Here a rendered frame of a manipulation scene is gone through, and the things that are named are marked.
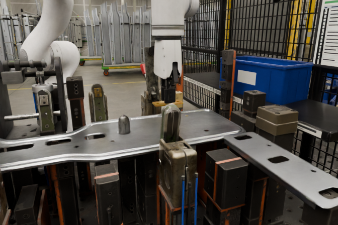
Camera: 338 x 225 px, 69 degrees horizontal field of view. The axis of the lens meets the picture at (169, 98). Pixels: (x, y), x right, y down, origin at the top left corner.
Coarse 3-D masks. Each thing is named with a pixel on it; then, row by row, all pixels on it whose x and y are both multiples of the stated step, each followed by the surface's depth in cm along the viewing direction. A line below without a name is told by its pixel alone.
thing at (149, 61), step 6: (144, 48) 80; (150, 48) 76; (144, 54) 80; (150, 54) 77; (150, 60) 80; (150, 66) 80; (150, 72) 81; (150, 78) 81; (156, 78) 81; (150, 84) 81; (156, 84) 81; (156, 90) 81; (150, 96) 80; (156, 96) 82
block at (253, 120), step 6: (234, 114) 82; (240, 114) 81; (234, 120) 82; (240, 120) 79; (246, 120) 76; (252, 120) 75; (240, 126) 79; (246, 126) 76; (252, 126) 74; (240, 138) 81; (246, 138) 77; (240, 156) 82
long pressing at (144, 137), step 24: (144, 120) 75; (192, 120) 75; (216, 120) 75; (0, 144) 59; (24, 144) 60; (72, 144) 59; (96, 144) 59; (120, 144) 59; (144, 144) 59; (192, 144) 61; (24, 168) 51
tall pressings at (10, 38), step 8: (8, 8) 855; (8, 16) 835; (8, 24) 824; (16, 24) 848; (8, 32) 824; (16, 32) 850; (24, 32) 862; (8, 40) 825; (16, 40) 855; (8, 48) 829; (8, 56) 834
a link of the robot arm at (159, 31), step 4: (152, 28) 62; (156, 28) 60; (160, 28) 60; (164, 28) 60; (168, 28) 59; (172, 28) 60; (176, 28) 60; (180, 28) 61; (152, 32) 62; (156, 32) 61; (160, 32) 60; (164, 32) 60; (168, 32) 60; (172, 32) 60; (176, 32) 60; (180, 32) 61; (156, 36) 63; (160, 36) 62; (164, 36) 61; (168, 36) 61; (172, 36) 61; (176, 36) 62
